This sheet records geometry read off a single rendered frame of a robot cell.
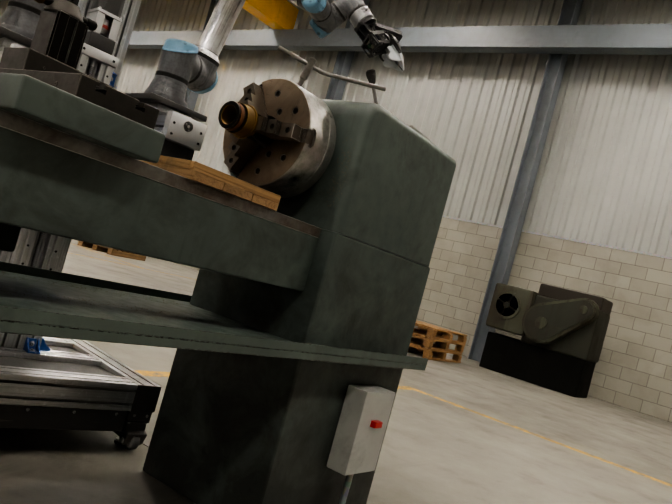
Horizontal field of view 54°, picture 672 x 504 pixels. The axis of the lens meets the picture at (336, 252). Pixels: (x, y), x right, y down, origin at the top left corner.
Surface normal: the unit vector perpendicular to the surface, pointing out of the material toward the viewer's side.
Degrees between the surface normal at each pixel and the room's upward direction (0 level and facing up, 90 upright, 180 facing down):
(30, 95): 90
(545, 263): 90
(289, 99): 90
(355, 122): 90
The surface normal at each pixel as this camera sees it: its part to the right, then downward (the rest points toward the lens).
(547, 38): -0.58, -0.19
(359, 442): 0.79, 0.20
